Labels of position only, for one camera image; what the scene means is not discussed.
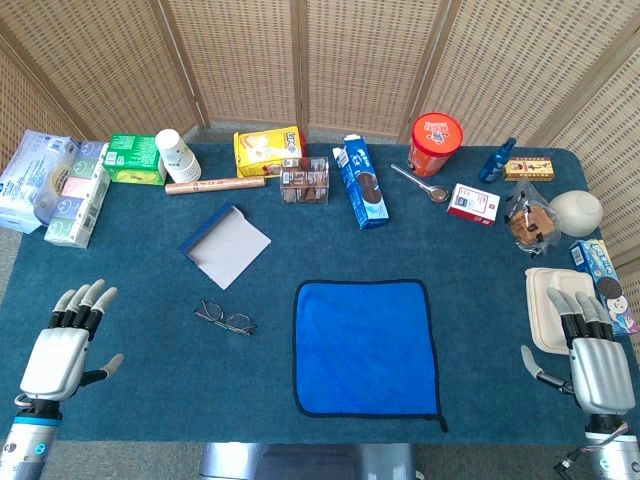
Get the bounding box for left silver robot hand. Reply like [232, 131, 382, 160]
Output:
[14, 278, 125, 407]

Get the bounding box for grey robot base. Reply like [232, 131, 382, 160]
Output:
[198, 442, 419, 480]

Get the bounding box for thin-framed eyeglasses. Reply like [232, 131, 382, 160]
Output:
[193, 299, 259, 337]

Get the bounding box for white paper cup stack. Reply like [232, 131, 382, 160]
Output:
[154, 128, 203, 185]

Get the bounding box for clear bag of cookies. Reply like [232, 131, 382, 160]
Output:
[503, 180, 562, 257]

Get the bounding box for dark blue glasses case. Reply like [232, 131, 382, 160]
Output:
[178, 200, 273, 291]

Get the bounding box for dark teal table cover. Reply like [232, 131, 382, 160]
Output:
[0, 143, 634, 446]

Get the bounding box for brown paper wrap roll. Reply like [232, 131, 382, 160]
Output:
[164, 175, 267, 197]

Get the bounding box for yellow snack bag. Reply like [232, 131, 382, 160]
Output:
[233, 125, 308, 179]

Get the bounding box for woven folding screen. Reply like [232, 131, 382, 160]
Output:
[0, 0, 640, 361]

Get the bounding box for orange instant noodle tub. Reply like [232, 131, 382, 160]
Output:
[407, 111, 465, 178]

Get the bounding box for clear box of chocolate cups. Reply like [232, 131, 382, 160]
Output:
[279, 156, 331, 206]

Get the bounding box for metal spoon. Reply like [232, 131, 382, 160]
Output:
[390, 163, 451, 204]

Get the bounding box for green tissue pack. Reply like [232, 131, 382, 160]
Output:
[102, 132, 168, 187]

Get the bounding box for white bowl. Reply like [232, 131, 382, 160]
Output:
[548, 189, 605, 238]

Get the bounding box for pale blue wipes pack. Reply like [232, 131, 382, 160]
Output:
[0, 128, 81, 235]

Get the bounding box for small yellow brown box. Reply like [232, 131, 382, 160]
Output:
[502, 156, 557, 182]

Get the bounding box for dark blue cookie carton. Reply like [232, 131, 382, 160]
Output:
[333, 133, 391, 231]

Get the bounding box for red and white small box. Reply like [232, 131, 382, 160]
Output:
[446, 182, 501, 228]

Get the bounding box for white clamshell food container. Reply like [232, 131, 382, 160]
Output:
[524, 267, 604, 357]

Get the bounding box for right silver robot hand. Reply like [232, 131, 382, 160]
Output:
[520, 286, 637, 417]

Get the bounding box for light blue cartoon cookie box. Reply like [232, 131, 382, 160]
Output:
[569, 238, 640, 337]

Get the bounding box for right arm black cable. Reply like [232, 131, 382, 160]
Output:
[552, 442, 601, 472]

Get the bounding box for bright blue microfiber cloth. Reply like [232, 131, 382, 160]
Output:
[292, 278, 450, 434]

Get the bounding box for blue spray bottle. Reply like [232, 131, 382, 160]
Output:
[478, 137, 517, 184]

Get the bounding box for pastel tissue multi-pack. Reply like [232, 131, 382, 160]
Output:
[43, 140, 112, 250]

